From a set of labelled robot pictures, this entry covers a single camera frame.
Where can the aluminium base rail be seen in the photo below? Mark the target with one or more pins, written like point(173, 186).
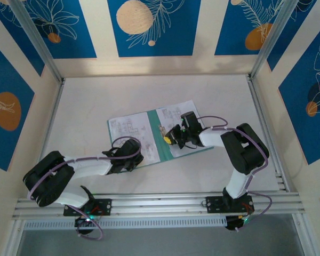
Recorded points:
point(160, 205)

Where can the aluminium side rail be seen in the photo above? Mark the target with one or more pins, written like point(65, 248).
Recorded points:
point(50, 128)
point(265, 128)

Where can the printed drawing sheet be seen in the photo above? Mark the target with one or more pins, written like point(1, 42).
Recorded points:
point(128, 125)
point(170, 114)

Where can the blue floral wall panel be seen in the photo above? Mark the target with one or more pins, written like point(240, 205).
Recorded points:
point(0, 80)
point(16, 40)
point(80, 26)
point(229, 26)
point(298, 34)
point(176, 26)
point(296, 106)

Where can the aluminium frame post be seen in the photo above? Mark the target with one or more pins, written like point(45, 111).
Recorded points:
point(34, 37)
point(274, 40)

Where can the green paper folder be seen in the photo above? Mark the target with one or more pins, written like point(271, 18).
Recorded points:
point(157, 133)

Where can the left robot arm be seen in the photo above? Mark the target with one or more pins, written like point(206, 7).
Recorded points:
point(53, 186)

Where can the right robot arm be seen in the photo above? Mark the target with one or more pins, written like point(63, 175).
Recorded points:
point(245, 154)

